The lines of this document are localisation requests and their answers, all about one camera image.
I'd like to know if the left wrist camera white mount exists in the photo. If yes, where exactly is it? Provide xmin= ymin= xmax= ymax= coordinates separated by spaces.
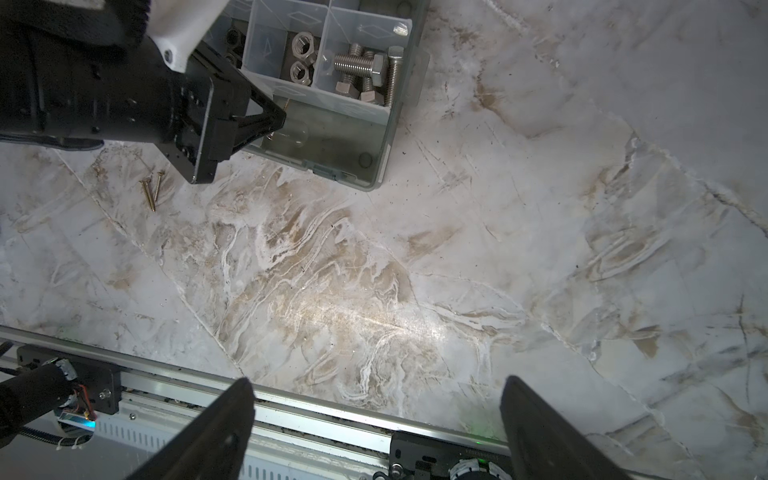
xmin=146 ymin=0 xmax=229 ymax=73

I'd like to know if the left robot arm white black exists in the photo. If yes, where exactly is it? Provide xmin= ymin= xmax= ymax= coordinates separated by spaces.
xmin=1 ymin=1 xmax=286 ymax=184

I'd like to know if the brass screw pair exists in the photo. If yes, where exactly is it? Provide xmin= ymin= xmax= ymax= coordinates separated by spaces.
xmin=139 ymin=170 xmax=166 ymax=212

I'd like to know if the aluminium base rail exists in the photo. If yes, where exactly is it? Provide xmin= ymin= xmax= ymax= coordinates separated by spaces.
xmin=1 ymin=327 xmax=634 ymax=479

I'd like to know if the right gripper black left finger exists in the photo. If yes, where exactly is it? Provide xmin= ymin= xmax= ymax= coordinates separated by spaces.
xmin=129 ymin=378 xmax=255 ymax=479

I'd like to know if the grey plastic compartment organizer box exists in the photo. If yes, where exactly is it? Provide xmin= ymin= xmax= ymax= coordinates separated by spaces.
xmin=204 ymin=1 xmax=430 ymax=191

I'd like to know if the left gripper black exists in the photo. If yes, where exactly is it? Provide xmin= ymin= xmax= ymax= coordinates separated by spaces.
xmin=158 ymin=42 xmax=287 ymax=184

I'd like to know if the silver hex bolt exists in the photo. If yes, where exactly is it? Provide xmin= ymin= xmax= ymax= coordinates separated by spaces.
xmin=335 ymin=43 xmax=386 ymax=106
xmin=385 ymin=46 xmax=405 ymax=108

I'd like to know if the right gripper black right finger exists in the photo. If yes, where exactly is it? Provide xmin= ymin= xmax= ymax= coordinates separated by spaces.
xmin=500 ymin=376 xmax=629 ymax=480

